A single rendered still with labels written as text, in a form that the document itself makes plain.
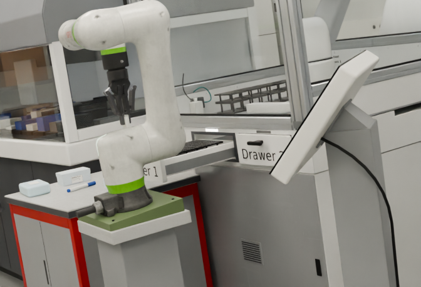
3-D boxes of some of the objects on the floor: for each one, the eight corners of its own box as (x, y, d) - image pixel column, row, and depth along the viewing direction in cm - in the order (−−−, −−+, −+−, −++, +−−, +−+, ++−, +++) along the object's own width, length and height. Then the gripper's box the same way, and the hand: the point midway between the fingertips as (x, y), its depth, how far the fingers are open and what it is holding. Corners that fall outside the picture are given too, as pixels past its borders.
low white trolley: (103, 410, 289) (67, 210, 280) (35, 366, 340) (4, 195, 330) (227, 354, 322) (199, 173, 313) (149, 321, 373) (123, 165, 363)
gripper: (126, 66, 289) (137, 130, 292) (95, 72, 282) (106, 137, 285) (137, 65, 283) (148, 130, 286) (105, 71, 276) (116, 138, 279)
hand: (126, 124), depth 285 cm, fingers closed
